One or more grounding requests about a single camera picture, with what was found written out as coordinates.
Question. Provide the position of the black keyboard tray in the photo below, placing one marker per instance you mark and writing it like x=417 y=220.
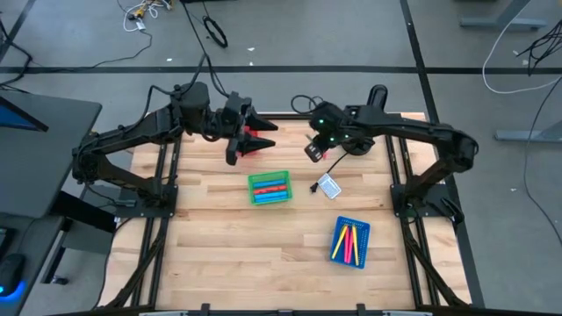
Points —
x=30 y=246

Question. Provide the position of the blue marker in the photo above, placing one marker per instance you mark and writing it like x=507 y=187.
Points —
x=271 y=197
x=268 y=183

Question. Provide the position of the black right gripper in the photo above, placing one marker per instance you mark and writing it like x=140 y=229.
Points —
x=329 y=125

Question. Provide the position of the yellow marker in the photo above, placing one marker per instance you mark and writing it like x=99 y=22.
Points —
x=355 y=246
x=339 y=242

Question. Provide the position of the red plastic basket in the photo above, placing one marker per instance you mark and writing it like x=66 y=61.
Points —
x=251 y=131

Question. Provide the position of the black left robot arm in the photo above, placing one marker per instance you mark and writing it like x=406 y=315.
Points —
x=131 y=131

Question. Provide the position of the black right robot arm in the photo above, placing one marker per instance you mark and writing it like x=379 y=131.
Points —
x=417 y=129

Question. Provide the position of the black aluminium rig frame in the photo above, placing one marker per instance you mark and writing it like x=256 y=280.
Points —
x=246 y=313

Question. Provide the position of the green plastic basket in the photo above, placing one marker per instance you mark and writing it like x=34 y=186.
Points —
x=251 y=199

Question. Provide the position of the red marker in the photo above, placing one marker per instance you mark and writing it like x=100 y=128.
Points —
x=270 y=190

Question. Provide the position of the thick pink marker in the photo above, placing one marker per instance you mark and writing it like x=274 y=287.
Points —
x=326 y=153

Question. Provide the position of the blue plastic basket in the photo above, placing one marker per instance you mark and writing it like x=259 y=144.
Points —
x=364 y=254

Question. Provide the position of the grey desk leg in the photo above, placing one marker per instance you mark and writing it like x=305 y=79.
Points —
x=505 y=23
x=527 y=135

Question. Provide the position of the black computer monitor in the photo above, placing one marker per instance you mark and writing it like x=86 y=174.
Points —
x=17 y=118

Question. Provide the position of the black computer mouse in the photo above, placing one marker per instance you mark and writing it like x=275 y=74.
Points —
x=9 y=272

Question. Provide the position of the dark grey computer desk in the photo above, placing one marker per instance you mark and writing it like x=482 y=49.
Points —
x=44 y=167

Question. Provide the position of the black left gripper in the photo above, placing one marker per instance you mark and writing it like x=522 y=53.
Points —
x=232 y=123

